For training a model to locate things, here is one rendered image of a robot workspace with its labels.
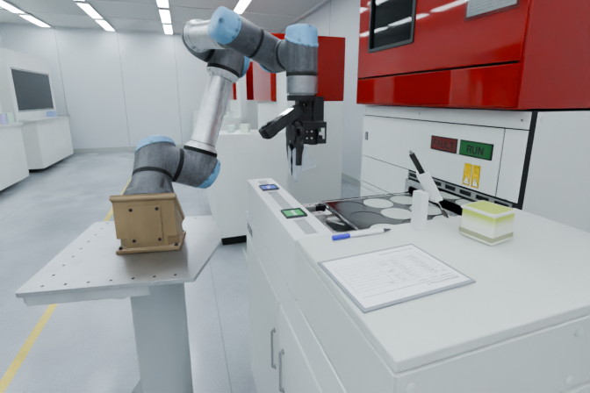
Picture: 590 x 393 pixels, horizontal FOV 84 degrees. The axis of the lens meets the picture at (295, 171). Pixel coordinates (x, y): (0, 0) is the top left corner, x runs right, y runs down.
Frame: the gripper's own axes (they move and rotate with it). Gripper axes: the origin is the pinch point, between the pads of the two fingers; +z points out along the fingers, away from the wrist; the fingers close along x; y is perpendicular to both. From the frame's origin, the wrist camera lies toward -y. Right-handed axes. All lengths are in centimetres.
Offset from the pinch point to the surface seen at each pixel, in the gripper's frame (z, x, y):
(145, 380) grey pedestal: 67, 21, -42
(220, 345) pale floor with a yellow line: 106, 75, -15
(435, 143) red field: -4, 16, 58
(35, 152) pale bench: 67, 576, -260
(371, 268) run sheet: 9.1, -31.5, 3.3
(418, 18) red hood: -46, 24, 53
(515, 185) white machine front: 4, -15, 58
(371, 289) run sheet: 9.1, -37.0, -0.1
